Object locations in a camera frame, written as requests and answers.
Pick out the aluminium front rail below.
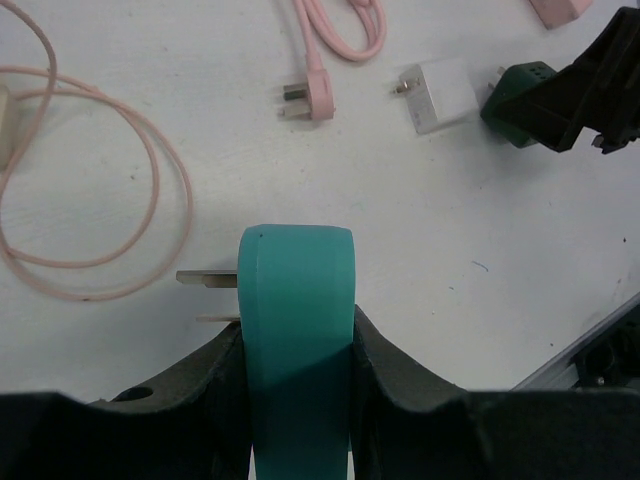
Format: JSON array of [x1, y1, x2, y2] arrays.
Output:
[[515, 296, 639, 393]]

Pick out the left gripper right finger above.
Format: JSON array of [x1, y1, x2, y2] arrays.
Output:
[[349, 309, 639, 479]]

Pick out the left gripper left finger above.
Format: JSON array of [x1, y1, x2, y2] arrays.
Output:
[[1, 324, 252, 479]]

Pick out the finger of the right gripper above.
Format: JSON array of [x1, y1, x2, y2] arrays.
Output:
[[512, 7, 639, 154]]

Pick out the pink thick power cord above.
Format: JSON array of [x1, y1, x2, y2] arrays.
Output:
[[274, 0, 389, 121]]

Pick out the pink power strip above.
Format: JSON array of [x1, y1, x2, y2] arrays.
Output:
[[529, 0, 593, 30]]

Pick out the beige power strip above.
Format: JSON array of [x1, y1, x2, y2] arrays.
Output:
[[0, 84, 13, 169]]

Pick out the white charger plug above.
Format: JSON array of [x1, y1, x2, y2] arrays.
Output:
[[393, 57, 479, 135]]

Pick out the teal triangular socket adapter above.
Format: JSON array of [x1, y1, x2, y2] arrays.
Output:
[[176, 224, 356, 479]]

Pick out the dark green cube plug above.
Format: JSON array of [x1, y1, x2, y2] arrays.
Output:
[[480, 61, 557, 149]]

